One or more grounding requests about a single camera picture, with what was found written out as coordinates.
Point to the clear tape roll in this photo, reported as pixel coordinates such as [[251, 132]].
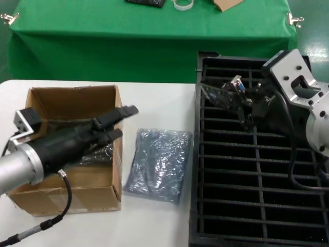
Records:
[[180, 8]]

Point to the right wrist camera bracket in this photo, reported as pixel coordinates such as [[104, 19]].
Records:
[[288, 69]]

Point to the brown cardboard piece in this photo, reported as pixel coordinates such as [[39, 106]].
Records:
[[226, 4]]

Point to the black glittery bag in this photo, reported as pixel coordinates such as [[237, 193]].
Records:
[[146, 2]]

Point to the brown cardboard box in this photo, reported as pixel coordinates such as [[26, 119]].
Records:
[[84, 200]]

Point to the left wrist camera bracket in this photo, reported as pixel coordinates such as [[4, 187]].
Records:
[[28, 118]]

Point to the translucent antistatic bag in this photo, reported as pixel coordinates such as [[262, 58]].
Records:
[[159, 164]]

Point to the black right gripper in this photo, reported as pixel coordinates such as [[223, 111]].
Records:
[[282, 115]]

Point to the bagged graphics card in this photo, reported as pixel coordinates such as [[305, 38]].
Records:
[[100, 155]]

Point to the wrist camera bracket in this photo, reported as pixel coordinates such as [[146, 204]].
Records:
[[288, 69], [28, 118]]

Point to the silver binder clip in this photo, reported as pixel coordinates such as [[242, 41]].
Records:
[[290, 19], [11, 20]]

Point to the green tablecloth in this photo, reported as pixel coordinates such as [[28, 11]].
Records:
[[128, 38]]

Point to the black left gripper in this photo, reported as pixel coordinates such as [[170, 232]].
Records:
[[69, 144]]

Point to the black slotted container tray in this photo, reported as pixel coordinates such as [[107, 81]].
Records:
[[231, 205]]

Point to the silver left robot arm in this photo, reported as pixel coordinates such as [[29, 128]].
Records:
[[15, 167]]

